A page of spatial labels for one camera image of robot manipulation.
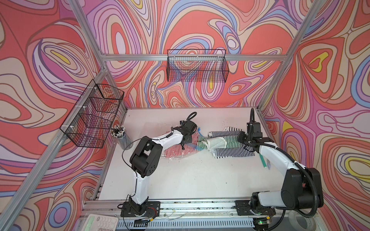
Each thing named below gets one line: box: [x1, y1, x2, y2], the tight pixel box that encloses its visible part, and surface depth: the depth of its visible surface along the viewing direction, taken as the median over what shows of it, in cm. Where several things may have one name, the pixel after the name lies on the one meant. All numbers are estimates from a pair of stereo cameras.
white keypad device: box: [81, 213, 119, 231], surface depth 69 cm
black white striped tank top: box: [224, 126, 244, 132], surface depth 107 cm
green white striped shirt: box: [197, 135, 243, 152], surface depth 93 cm
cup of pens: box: [110, 124, 134, 151], surface depth 87 cm
